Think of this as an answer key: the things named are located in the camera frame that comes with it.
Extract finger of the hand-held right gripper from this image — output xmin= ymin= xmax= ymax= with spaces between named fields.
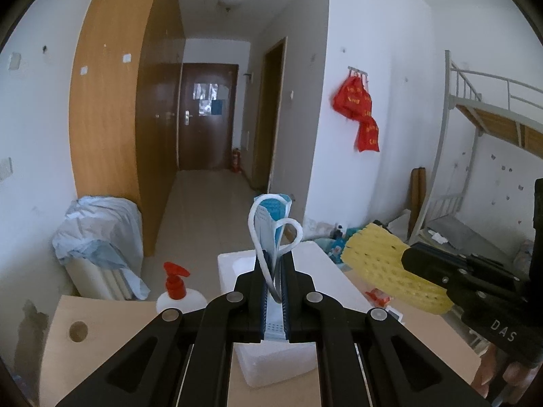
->
xmin=401 ymin=243 xmax=527 ymax=306

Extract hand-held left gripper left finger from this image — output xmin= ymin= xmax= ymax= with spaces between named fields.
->
xmin=55 ymin=255 xmax=273 ymax=407

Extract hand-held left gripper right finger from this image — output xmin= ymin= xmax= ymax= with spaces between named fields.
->
xmin=280 ymin=254 xmax=488 ymax=407

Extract white foam box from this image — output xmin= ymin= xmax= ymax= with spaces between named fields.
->
xmin=217 ymin=241 xmax=375 ymax=388

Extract yellow foam sponge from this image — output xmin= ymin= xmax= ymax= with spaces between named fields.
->
xmin=341 ymin=222 xmax=454 ymax=315

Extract blue face mask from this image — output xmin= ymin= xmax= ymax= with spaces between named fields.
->
xmin=248 ymin=194 xmax=303 ymax=342

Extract person's right hand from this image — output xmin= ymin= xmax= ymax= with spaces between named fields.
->
xmin=473 ymin=343 xmax=534 ymax=405

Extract white red pump bottle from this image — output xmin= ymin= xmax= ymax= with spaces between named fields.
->
xmin=155 ymin=261 xmax=208 ymax=315

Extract red snack packet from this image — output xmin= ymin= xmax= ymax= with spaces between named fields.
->
xmin=366 ymin=288 xmax=391 ymax=308

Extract folded wooden board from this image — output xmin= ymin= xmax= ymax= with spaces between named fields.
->
xmin=409 ymin=167 xmax=428 ymax=239

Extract red bag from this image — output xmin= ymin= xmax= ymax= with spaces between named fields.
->
xmin=355 ymin=116 xmax=380 ymax=153
xmin=332 ymin=72 xmax=374 ymax=122

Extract dark wooden door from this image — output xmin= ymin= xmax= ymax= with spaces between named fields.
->
xmin=178 ymin=63 xmax=239 ymax=171

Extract white metal bunk bed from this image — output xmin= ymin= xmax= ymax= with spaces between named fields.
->
xmin=409 ymin=50 xmax=543 ymax=264

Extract pale blue cloth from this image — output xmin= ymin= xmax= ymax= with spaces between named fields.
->
xmin=52 ymin=195 xmax=151 ymax=302

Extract paper notices on door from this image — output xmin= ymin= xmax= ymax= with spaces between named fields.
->
xmin=193 ymin=81 xmax=225 ymax=116

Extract wooden wardrobe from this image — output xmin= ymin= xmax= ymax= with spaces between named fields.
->
xmin=69 ymin=0 xmax=186 ymax=258

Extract wooden side door frame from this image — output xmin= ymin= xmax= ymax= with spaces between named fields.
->
xmin=252 ymin=36 xmax=288 ymax=194

